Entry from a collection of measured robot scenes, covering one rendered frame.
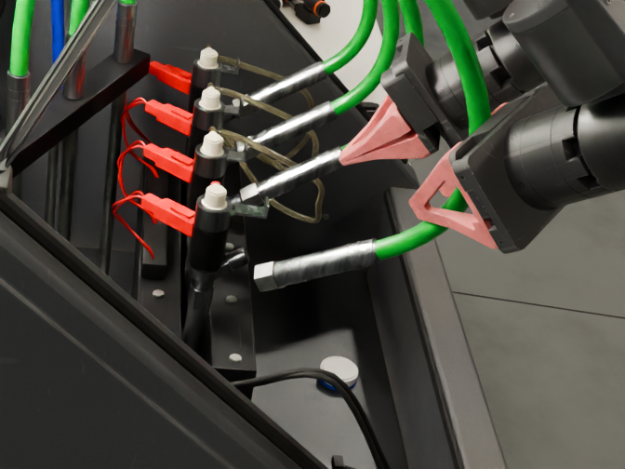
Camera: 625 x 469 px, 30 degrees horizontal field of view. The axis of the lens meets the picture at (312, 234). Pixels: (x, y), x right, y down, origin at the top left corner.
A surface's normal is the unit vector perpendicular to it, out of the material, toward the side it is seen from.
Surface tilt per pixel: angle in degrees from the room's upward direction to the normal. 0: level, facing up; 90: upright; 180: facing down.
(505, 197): 47
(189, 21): 90
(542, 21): 95
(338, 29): 0
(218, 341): 0
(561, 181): 110
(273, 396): 0
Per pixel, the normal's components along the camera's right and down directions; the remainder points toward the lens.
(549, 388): 0.18, -0.81
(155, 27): 0.10, 0.57
